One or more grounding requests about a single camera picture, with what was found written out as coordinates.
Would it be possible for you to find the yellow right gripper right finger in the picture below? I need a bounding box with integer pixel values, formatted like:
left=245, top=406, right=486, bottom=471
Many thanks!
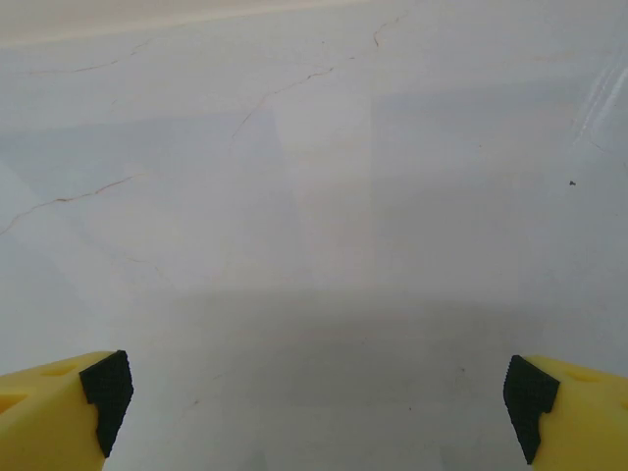
left=501, top=354, right=628, bottom=471

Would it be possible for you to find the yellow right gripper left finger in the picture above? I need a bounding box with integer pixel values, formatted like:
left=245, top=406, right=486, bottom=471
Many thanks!
left=0, top=349, right=134, bottom=471

